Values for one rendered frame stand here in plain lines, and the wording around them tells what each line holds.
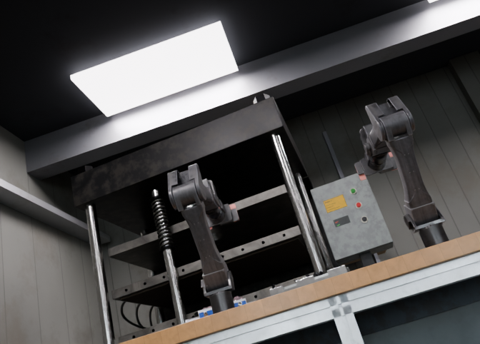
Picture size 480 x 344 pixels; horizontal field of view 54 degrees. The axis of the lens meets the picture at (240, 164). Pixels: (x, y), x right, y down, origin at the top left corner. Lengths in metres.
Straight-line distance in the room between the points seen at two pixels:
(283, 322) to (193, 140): 1.70
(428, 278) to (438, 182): 3.86
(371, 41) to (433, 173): 1.56
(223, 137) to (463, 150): 3.08
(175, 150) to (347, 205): 1.00
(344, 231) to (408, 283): 1.35
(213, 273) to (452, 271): 0.61
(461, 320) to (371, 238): 1.02
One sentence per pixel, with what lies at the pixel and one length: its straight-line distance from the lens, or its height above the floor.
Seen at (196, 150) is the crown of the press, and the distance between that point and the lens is 2.66.
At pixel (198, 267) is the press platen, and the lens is 2.59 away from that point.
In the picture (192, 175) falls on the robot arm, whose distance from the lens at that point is 1.35.
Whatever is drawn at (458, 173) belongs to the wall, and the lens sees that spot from 5.08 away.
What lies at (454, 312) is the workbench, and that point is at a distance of 1.56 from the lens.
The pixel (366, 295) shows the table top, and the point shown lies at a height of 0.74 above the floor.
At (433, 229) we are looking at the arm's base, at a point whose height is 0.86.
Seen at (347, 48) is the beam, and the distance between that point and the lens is 4.16.
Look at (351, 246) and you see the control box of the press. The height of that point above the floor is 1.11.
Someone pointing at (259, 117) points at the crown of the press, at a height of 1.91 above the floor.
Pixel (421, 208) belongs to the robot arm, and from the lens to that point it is 1.37.
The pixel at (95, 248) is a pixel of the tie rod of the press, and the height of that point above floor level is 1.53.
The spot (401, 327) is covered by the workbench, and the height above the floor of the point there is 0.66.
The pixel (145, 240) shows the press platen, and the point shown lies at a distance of 2.78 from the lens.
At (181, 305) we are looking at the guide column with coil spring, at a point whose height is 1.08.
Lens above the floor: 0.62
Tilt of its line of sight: 25 degrees up
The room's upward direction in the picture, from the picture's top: 17 degrees counter-clockwise
